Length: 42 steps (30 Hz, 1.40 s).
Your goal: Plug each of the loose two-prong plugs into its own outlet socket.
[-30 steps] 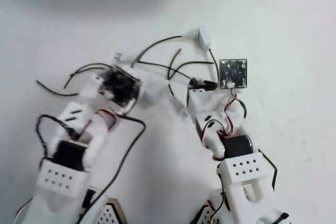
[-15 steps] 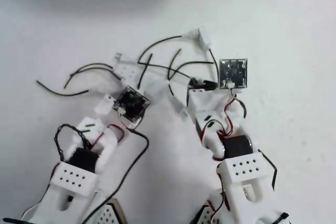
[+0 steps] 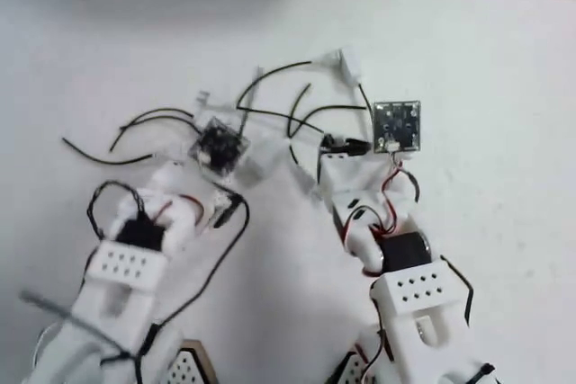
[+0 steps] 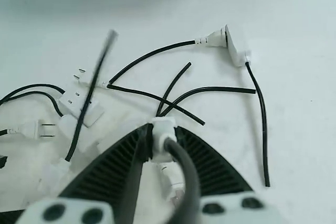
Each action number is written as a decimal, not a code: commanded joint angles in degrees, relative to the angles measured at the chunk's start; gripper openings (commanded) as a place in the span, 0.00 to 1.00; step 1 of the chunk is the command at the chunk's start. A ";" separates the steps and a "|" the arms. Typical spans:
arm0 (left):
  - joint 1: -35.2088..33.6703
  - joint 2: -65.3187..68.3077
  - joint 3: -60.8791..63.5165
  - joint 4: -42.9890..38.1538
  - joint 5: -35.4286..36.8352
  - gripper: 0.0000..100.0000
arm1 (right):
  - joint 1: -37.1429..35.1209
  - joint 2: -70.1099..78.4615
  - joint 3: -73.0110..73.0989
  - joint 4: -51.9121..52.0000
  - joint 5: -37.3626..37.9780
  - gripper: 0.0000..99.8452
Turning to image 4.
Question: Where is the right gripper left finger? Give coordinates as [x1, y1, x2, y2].
[15, 123, 154, 224]

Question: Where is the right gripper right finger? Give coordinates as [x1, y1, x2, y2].
[174, 126, 287, 224]

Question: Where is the white plug with black cable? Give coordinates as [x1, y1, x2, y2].
[108, 31, 227, 85]
[99, 81, 206, 126]
[44, 29, 119, 183]
[151, 116, 204, 224]

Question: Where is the white outlet socket with cable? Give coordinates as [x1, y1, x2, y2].
[0, 90, 102, 154]
[0, 68, 106, 127]
[224, 24, 271, 188]

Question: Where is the black cable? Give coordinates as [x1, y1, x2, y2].
[161, 86, 257, 116]
[156, 61, 193, 118]

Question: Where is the white two-prong plug with cable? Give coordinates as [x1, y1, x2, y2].
[0, 120, 57, 140]

